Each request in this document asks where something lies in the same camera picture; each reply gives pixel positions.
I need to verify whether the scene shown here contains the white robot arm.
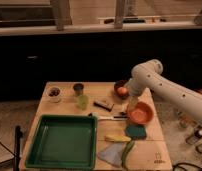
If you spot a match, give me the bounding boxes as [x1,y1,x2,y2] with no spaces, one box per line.
[126,59,202,126]

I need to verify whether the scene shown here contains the green plastic tray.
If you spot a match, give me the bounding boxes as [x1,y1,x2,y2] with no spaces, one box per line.
[25,115,97,170]

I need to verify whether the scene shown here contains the orange plastic bowl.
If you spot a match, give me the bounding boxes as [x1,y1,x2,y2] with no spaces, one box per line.
[127,101,154,125]

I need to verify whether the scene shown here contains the orange ball in bowl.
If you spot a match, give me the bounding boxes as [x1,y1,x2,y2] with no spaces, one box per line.
[117,87,128,95]

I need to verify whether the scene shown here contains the dark brown bowl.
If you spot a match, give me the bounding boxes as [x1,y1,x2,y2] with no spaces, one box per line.
[114,80,129,99]

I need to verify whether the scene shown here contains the teal sponge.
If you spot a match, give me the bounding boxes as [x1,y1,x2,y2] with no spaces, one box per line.
[125,125,147,140]

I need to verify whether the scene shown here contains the translucent green cup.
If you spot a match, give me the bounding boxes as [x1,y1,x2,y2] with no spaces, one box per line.
[77,95,89,110]

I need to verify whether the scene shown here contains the dark grey cup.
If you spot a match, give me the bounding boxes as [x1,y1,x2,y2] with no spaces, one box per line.
[73,83,84,96]

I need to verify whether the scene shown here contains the green chili pepper toy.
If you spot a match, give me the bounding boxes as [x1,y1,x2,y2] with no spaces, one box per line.
[121,140,135,169]

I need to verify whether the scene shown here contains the spice bottle rack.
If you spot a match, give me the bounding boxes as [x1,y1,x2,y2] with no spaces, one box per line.
[177,111,202,154]

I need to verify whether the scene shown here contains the black stand pole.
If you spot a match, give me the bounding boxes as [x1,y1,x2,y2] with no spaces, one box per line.
[13,125,23,171]

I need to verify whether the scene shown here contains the knife with black handle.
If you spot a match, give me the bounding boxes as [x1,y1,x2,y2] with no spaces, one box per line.
[88,113,127,121]

